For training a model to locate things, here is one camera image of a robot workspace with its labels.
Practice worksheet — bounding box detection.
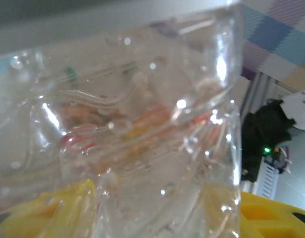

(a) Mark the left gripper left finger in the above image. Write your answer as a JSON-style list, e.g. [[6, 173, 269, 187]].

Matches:
[[0, 178, 98, 238]]

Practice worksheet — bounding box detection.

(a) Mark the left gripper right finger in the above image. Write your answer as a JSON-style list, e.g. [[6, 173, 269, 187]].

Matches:
[[204, 182, 305, 238]]

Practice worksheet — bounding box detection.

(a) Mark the bottle red white label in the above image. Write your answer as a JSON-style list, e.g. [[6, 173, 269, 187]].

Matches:
[[0, 0, 244, 238]]

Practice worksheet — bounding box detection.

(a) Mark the slotted grey cable duct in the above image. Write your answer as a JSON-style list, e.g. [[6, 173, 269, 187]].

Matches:
[[256, 158, 279, 200]]

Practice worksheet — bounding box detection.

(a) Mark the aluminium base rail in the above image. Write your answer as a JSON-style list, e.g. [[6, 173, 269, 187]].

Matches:
[[241, 70, 282, 119]]

